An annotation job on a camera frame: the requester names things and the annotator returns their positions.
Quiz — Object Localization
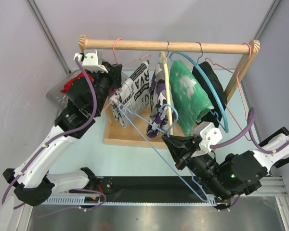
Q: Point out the wooden clothes rack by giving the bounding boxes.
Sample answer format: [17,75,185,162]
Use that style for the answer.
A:
[78,35,260,147]

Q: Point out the purple camouflage trousers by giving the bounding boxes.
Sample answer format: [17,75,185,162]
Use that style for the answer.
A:
[146,63,170,138]

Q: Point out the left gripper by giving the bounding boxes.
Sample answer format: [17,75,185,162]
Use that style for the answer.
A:
[87,62,123,115]

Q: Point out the green tie-dye trousers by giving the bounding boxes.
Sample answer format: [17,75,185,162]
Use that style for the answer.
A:
[170,60,214,136]

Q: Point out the red trousers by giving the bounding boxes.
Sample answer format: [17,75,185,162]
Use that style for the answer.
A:
[60,73,88,95]

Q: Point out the clear plastic bin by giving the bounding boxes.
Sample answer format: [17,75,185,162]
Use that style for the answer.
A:
[46,70,128,115]

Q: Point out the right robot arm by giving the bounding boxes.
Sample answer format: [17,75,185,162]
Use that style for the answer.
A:
[162,127,289,201]

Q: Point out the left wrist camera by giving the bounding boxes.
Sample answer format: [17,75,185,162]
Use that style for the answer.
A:
[74,49,108,73]

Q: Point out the cream wooden hanger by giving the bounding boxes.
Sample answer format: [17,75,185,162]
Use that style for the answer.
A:
[159,51,173,135]

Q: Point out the aluminium rail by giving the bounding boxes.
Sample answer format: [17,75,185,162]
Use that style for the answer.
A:
[45,175,289,207]

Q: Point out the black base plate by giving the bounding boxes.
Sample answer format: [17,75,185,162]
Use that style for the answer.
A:
[98,176,205,203]

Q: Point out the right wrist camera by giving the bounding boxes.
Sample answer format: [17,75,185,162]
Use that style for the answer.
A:
[192,122,222,157]

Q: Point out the black white print trousers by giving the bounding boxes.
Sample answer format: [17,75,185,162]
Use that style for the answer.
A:
[110,60,150,128]

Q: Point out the blue plastic hanger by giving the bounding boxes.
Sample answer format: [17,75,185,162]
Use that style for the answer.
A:
[169,51,229,133]

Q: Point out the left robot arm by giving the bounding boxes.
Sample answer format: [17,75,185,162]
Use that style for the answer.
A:
[3,62,122,206]

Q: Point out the light blue wire hanger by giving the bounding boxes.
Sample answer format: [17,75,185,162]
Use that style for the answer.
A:
[117,103,209,202]

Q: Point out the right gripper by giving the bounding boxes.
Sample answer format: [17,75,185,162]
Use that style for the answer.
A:
[162,133,231,201]

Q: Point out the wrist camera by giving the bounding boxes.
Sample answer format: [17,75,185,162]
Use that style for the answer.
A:
[74,49,108,73]
[192,122,222,157]

